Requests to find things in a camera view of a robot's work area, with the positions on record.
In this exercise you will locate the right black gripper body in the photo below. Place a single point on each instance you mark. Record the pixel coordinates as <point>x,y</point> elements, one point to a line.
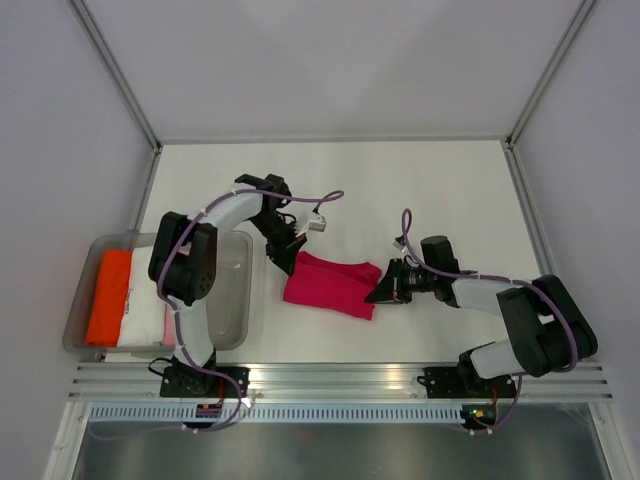
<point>404,280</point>

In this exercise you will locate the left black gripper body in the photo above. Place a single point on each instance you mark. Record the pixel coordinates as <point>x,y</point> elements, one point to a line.
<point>280,237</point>

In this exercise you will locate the magenta t shirt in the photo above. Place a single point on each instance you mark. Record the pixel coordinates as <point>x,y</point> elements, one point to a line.
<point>332,286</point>

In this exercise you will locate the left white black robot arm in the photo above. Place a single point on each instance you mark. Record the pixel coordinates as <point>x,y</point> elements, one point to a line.
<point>183,263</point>

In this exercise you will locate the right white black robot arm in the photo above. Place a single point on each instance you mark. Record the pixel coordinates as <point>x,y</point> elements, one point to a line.
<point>546,330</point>

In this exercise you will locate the clear plastic bin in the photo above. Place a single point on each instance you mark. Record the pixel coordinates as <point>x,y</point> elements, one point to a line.
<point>227,303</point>

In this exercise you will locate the pink rolled t shirt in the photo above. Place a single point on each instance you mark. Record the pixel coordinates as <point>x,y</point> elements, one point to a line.
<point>169,335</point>

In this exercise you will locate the white rolled t shirt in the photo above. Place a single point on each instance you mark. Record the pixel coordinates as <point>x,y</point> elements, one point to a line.
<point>143,322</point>

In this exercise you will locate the orange rolled t shirt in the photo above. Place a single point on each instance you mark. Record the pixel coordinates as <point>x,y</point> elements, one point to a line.
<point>110,297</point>

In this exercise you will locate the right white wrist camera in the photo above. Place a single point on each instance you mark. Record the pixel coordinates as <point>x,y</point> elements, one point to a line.
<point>399,244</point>

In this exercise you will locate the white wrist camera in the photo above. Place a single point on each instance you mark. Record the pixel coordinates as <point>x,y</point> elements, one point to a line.
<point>399,244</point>
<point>310,222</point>

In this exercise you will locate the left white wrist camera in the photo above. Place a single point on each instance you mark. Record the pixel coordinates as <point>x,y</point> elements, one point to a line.
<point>310,222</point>

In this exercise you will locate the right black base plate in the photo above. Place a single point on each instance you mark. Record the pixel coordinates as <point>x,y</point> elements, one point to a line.
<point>447,382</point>

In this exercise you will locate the right aluminium frame post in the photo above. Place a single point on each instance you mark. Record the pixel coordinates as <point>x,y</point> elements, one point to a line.
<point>570,35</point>

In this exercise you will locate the aluminium frame post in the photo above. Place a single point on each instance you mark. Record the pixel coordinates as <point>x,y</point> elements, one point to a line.
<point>106,56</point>
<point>570,35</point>

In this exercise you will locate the aluminium mounting rail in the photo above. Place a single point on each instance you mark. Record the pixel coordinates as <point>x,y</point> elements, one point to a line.
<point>364,382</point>

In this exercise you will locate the white slotted cable duct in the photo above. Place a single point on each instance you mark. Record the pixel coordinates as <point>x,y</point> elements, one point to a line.
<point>280,413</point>

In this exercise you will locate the left aluminium frame post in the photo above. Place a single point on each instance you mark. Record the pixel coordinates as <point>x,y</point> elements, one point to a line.
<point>106,56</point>

